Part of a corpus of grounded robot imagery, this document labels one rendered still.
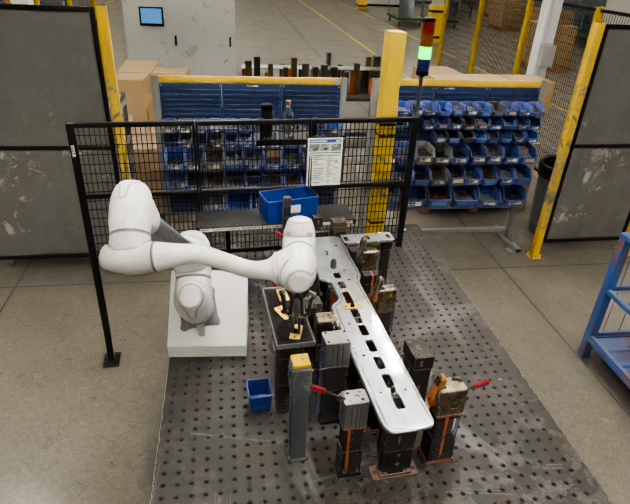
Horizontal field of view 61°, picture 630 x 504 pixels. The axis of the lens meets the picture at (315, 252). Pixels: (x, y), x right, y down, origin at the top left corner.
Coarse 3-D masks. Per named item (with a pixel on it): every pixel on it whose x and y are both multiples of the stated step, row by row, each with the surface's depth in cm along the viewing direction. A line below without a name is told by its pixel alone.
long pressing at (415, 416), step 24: (336, 240) 290; (336, 288) 248; (360, 288) 250; (336, 312) 232; (360, 312) 233; (360, 336) 218; (384, 336) 219; (360, 360) 206; (384, 360) 206; (384, 384) 195; (408, 384) 195; (384, 408) 184; (408, 408) 185; (408, 432) 177
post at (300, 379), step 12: (300, 372) 179; (300, 384) 181; (300, 396) 185; (300, 408) 188; (300, 420) 191; (288, 432) 200; (300, 432) 194; (288, 444) 202; (300, 444) 197; (288, 456) 201; (300, 456) 200
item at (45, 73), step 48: (0, 48) 347; (48, 48) 351; (96, 48) 354; (0, 96) 361; (48, 96) 365; (96, 96) 370; (0, 144) 378; (48, 144) 382; (0, 192) 394; (48, 192) 398; (96, 192) 404; (0, 240) 412; (48, 240) 419; (96, 240) 425
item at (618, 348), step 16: (624, 240) 325; (624, 256) 330; (608, 272) 340; (608, 288) 341; (624, 288) 346; (608, 304) 348; (624, 304) 327; (592, 320) 356; (592, 336) 359; (608, 336) 363; (624, 336) 365; (608, 352) 345; (624, 352) 351; (624, 368) 337
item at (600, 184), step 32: (608, 32) 400; (608, 64) 412; (576, 96) 420; (608, 96) 426; (576, 128) 434; (608, 128) 440; (576, 160) 451; (608, 160) 457; (576, 192) 467; (608, 192) 474; (544, 224) 475; (576, 224) 484; (608, 224) 492
